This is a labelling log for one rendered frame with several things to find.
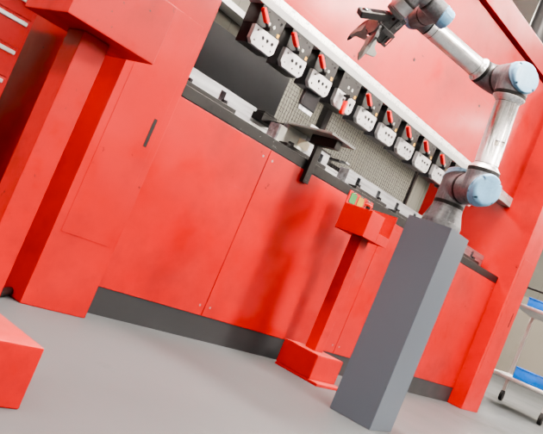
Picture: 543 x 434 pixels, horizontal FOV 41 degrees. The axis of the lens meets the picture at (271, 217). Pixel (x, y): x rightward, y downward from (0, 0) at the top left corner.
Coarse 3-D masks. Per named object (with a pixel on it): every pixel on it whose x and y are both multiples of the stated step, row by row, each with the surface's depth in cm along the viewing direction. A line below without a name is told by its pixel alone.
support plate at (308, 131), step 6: (294, 126) 315; (300, 126) 311; (306, 126) 309; (306, 132) 318; (312, 132) 312; (318, 132) 306; (324, 132) 302; (330, 132) 299; (336, 138) 303; (342, 144) 310; (348, 144) 308
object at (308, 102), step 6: (306, 90) 321; (306, 96) 322; (312, 96) 324; (318, 96) 327; (300, 102) 321; (306, 102) 322; (312, 102) 325; (300, 108) 322; (306, 108) 325; (312, 108) 326
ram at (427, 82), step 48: (288, 0) 295; (336, 0) 315; (384, 0) 337; (384, 48) 346; (432, 48) 373; (480, 48) 405; (384, 96) 356; (432, 96) 385; (480, 96) 419; (528, 96) 460; (528, 144) 477
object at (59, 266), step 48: (192, 0) 237; (48, 48) 258; (192, 48) 242; (0, 96) 270; (96, 96) 230; (144, 96) 233; (0, 144) 259; (96, 144) 226; (144, 144) 238; (48, 192) 230; (96, 192) 230; (48, 240) 223; (96, 240) 235; (48, 288) 227; (96, 288) 240
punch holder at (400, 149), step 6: (402, 126) 376; (408, 126) 376; (396, 132) 377; (402, 132) 375; (414, 132) 381; (396, 138) 376; (402, 138) 375; (408, 138) 379; (414, 138) 383; (396, 144) 374; (402, 144) 376; (408, 144) 380; (390, 150) 376; (396, 150) 374; (402, 150) 377; (408, 150) 381; (396, 156) 384; (402, 156) 379; (408, 156) 382
